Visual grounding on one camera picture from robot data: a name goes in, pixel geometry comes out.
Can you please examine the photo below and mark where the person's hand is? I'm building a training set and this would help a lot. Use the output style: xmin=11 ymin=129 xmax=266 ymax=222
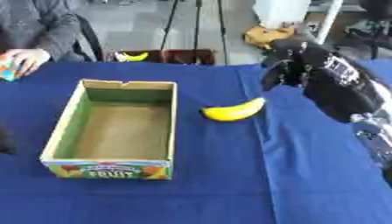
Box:
xmin=0 ymin=48 xmax=53 ymax=78

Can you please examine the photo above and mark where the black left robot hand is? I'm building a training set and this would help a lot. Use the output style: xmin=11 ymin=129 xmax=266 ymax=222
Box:
xmin=0 ymin=121 xmax=18 ymax=156

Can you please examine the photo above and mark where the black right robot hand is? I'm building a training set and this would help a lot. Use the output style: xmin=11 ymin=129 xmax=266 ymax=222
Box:
xmin=260 ymin=37 xmax=388 ymax=123

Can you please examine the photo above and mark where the multicoloured toy block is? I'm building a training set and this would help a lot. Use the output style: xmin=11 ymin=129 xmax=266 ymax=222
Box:
xmin=0 ymin=53 xmax=25 ymax=82

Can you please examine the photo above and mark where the cardboard box with green inside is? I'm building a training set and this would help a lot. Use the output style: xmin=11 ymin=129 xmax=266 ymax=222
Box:
xmin=38 ymin=79 xmax=179 ymax=181

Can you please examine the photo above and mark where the person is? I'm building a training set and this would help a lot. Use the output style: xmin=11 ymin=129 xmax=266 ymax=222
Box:
xmin=0 ymin=0 xmax=89 ymax=78

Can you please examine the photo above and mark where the black chair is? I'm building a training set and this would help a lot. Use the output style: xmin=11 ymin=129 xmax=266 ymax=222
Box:
xmin=70 ymin=13 xmax=104 ymax=63

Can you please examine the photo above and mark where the yellow bag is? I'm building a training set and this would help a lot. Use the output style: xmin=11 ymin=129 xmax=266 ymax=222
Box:
xmin=241 ymin=25 xmax=298 ymax=50

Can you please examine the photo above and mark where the white board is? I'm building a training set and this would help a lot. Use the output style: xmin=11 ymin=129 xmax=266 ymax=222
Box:
xmin=251 ymin=0 xmax=345 ymax=45

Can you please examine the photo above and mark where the small yellow toy banana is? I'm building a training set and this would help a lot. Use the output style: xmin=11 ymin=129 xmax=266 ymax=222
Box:
xmin=113 ymin=51 xmax=151 ymax=63

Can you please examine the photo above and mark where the dark brown wooden crate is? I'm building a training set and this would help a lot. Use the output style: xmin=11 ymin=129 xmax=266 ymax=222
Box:
xmin=104 ymin=48 xmax=218 ymax=66

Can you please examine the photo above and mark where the black tripod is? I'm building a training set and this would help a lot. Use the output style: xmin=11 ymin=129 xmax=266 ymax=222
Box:
xmin=157 ymin=0 xmax=230 ymax=66

